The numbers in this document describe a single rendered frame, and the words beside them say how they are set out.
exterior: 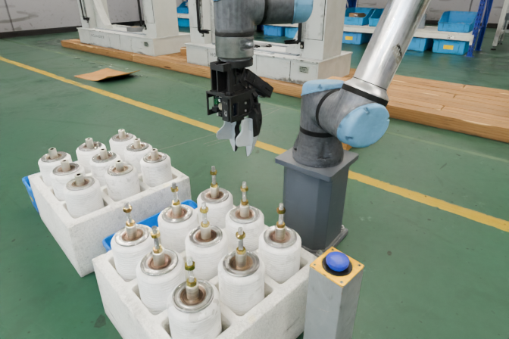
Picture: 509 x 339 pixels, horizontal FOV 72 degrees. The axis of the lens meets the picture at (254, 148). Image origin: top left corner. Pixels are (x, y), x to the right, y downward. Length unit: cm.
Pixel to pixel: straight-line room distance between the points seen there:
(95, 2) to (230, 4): 455
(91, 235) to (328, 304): 70
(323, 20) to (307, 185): 178
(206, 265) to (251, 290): 13
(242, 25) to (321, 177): 48
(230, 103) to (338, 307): 41
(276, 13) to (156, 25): 332
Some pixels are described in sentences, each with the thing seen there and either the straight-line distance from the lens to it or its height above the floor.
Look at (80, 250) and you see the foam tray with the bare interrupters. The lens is 113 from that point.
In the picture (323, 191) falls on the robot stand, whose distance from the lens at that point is 102.
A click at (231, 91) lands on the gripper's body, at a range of 69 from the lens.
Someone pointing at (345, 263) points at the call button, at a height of 33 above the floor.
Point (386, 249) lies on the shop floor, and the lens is 123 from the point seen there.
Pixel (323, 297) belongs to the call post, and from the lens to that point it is 68.
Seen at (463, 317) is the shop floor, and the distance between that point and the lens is 112.
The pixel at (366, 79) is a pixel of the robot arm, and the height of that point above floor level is 57.
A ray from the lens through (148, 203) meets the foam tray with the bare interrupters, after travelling 115.
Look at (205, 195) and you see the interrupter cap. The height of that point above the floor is 25.
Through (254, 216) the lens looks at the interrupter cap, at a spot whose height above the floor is 25.
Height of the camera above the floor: 76
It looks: 25 degrees down
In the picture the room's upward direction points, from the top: straight up
